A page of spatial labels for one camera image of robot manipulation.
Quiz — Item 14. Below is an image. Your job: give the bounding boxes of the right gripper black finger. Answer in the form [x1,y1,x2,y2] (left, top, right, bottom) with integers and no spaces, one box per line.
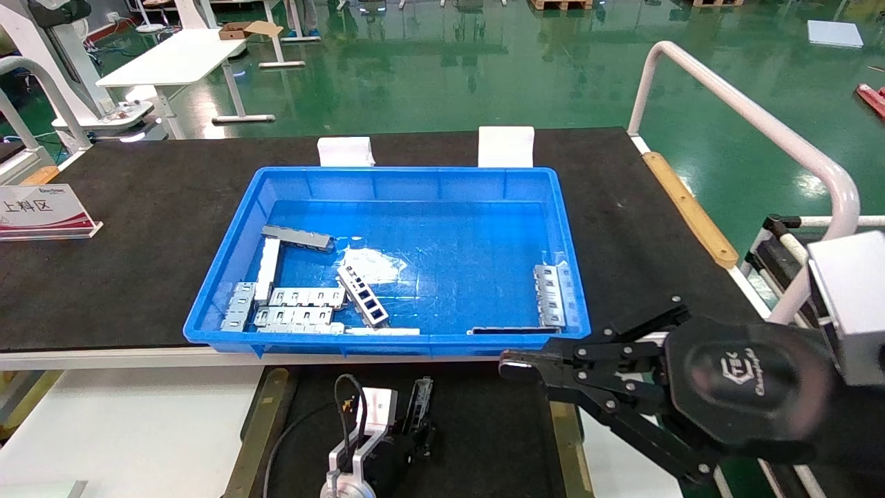
[499,297,691,371]
[505,363,723,485]

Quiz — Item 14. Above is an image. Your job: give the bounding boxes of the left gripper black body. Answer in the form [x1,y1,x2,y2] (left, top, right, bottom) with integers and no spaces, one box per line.
[360,432,417,498]

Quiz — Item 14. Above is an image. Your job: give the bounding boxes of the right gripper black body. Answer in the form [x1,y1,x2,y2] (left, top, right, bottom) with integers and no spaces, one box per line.
[660,320,837,447]

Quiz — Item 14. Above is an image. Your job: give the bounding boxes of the grey metal channel part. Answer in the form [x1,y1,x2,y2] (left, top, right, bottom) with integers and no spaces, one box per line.
[404,377,435,431]

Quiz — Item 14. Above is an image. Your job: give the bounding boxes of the dark metal bar part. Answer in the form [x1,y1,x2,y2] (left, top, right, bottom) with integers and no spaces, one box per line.
[467,326,562,336]

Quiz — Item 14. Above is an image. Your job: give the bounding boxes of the silver perforated channel part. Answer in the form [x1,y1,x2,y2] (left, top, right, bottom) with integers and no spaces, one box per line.
[337,264,391,329]

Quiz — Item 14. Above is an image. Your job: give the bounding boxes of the white metal bar part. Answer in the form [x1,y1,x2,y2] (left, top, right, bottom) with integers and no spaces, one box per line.
[254,239,282,303]

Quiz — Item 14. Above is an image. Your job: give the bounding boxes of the grey metal bar part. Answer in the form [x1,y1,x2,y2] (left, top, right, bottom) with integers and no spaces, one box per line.
[261,225,336,252]

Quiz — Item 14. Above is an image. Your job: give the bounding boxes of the brass metal strip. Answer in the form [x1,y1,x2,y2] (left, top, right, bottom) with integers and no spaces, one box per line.
[221,367,299,498]
[541,360,585,498]

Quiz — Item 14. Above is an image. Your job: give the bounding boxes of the black side cart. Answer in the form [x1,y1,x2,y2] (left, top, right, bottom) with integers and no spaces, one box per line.
[743,214,817,305]

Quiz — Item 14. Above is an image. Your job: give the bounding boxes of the wooden edge strip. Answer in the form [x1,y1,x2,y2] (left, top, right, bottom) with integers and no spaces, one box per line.
[643,152,740,270]

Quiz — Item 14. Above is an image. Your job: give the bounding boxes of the white horizontal tube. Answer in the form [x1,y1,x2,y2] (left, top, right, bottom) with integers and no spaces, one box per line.
[788,214,885,229]

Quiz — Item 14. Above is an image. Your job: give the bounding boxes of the white paper card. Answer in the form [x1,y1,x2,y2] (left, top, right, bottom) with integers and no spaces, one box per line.
[478,126,536,169]
[318,137,376,168]

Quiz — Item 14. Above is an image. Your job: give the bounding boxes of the blue plastic bin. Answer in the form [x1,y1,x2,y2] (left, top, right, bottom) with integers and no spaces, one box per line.
[183,166,593,357]

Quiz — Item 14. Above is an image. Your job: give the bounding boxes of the red floor object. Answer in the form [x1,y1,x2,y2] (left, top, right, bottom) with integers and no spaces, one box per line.
[856,83,885,122]

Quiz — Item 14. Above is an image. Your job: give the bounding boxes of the black table mat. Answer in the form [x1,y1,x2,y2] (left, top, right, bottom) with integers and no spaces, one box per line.
[0,127,768,353]

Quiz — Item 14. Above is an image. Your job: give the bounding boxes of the white floor board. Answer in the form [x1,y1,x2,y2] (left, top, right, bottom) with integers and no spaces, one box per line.
[808,20,864,49]

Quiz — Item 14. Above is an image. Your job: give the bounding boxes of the red white sign stand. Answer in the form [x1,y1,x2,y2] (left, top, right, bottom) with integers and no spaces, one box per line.
[0,183,104,241]

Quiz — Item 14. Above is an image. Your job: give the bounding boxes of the white round base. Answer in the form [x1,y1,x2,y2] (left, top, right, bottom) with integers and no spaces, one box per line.
[52,100,156,141]

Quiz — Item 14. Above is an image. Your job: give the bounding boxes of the cardboard box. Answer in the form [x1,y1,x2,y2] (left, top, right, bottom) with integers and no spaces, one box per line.
[219,21,284,41]

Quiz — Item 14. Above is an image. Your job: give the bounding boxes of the white desk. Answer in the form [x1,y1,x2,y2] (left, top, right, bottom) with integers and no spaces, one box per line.
[97,28,277,139]

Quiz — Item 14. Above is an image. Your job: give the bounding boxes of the white machine column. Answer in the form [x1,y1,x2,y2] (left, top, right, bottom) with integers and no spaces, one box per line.
[0,0,104,129]

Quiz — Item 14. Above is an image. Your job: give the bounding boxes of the left wrist camera silver box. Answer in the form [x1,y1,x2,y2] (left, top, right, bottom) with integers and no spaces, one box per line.
[339,387,400,457]

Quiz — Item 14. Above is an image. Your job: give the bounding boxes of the wrist camera silver box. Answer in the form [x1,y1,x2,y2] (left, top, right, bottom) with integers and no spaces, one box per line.
[808,232,885,387]
[339,387,400,457]

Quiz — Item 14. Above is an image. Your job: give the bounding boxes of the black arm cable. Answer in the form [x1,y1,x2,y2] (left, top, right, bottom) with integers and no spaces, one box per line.
[263,373,367,498]

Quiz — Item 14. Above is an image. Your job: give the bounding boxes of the right wrist camera silver box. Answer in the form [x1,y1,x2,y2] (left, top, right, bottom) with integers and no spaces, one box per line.
[808,232,885,387]

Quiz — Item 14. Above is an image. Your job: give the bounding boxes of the white curved guard rail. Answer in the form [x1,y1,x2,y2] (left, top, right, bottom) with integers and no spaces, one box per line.
[628,41,861,326]

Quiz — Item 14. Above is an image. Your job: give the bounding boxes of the white desk frame legs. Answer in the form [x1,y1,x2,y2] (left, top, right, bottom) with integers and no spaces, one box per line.
[259,0,322,68]

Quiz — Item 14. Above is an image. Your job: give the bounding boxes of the grey curved rail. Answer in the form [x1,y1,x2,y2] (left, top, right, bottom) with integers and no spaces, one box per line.
[0,57,94,153]

